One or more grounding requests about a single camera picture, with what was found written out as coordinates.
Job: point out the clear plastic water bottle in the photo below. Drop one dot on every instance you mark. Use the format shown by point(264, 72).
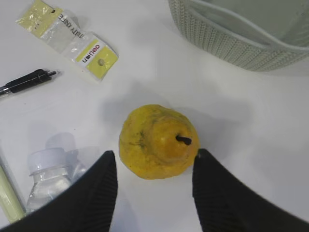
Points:
point(53, 169)

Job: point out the yellow pear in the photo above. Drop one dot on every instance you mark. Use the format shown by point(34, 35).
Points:
point(157, 142)

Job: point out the yellow packaging paper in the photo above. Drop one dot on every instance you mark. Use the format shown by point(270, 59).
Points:
point(59, 30)

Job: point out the grey-green woven plastic basket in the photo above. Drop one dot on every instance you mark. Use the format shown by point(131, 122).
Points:
point(256, 35)

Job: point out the black gel pen right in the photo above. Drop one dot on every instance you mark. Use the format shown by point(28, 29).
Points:
point(28, 81)

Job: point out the yellow utility knife pen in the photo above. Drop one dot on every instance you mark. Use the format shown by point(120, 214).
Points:
point(10, 201)

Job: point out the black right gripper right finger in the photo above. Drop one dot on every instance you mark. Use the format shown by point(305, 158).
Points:
point(225, 204)

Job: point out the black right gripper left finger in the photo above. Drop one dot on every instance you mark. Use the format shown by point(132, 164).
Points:
point(86, 206)

